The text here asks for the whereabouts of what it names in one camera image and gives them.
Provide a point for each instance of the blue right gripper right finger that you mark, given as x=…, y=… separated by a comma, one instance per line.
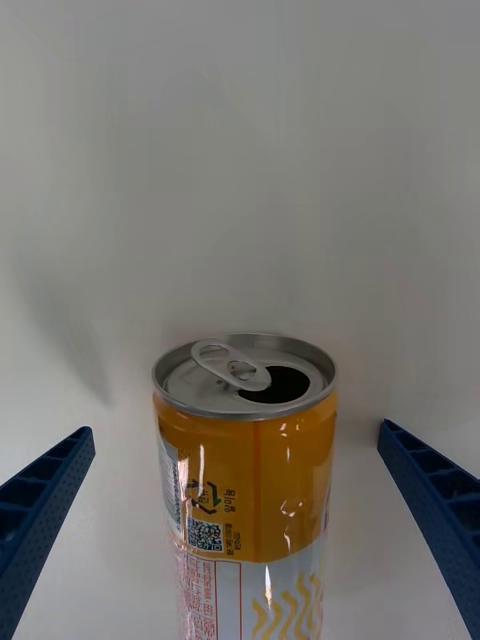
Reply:
x=440, y=520

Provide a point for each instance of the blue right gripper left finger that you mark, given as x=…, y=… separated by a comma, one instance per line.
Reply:
x=35, y=520

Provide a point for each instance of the orange and white drink can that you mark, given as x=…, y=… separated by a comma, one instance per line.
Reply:
x=250, y=490

